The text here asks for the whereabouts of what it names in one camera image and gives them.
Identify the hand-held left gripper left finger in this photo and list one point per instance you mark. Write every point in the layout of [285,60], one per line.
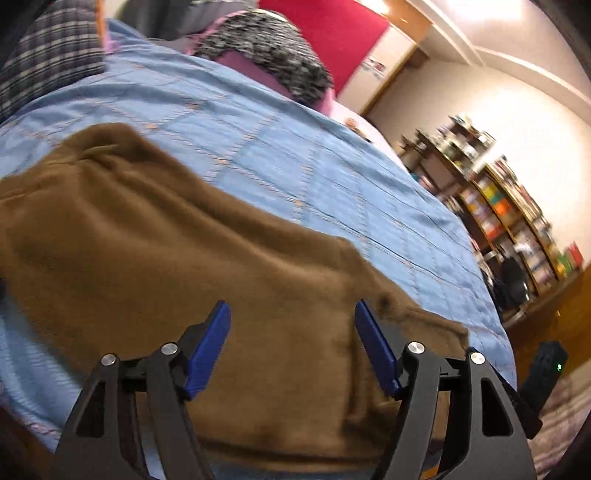
[210,350]

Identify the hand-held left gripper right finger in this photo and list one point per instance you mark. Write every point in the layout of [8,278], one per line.
[376,350]

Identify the brown fleece pants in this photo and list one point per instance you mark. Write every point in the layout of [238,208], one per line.
[184,258]

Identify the black chair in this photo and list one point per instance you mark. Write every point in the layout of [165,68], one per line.
[512,277]

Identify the wooden bookshelf with books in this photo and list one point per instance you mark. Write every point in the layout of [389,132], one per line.
[503,217]

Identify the dark wooden desk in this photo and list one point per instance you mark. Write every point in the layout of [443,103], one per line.
[429,157]

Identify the lilac bed sheet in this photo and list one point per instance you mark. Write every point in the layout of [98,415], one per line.
[378,143]

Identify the blue checked bedspread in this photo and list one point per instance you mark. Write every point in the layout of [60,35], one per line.
[277,147]

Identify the desktop shelf organiser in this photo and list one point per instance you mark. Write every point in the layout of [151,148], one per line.
[461,138]

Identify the wooden wardrobe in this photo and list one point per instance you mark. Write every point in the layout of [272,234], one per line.
[392,60]

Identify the black white patterned pillow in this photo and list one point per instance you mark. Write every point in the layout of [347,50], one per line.
[277,55]

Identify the red headboard panel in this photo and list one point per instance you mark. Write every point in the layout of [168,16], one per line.
[332,32]

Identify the grey padded headboard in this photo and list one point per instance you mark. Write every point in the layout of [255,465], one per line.
[184,18]

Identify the dark plaid pillow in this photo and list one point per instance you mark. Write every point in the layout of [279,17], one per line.
[51,50]

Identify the orange trimmed cloth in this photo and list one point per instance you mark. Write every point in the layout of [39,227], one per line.
[100,18]

